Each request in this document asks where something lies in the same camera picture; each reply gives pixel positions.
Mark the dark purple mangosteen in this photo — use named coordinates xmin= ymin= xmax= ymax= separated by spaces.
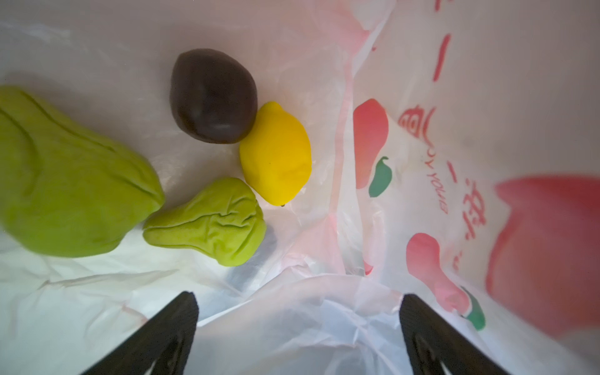
xmin=170 ymin=48 xmax=258 ymax=145

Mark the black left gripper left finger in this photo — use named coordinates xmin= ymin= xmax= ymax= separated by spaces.
xmin=84 ymin=292 xmax=199 ymax=375

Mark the yellow lemon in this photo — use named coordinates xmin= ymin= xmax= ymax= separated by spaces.
xmin=239 ymin=102 xmax=313 ymax=206

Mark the green pear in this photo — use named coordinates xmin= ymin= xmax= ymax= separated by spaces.
xmin=1 ymin=85 xmax=165 ymax=258

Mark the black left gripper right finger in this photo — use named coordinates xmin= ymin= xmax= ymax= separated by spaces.
xmin=399 ymin=294 xmax=506 ymax=375

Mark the pink plastic bag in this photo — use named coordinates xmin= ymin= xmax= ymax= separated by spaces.
xmin=1 ymin=1 xmax=599 ymax=374

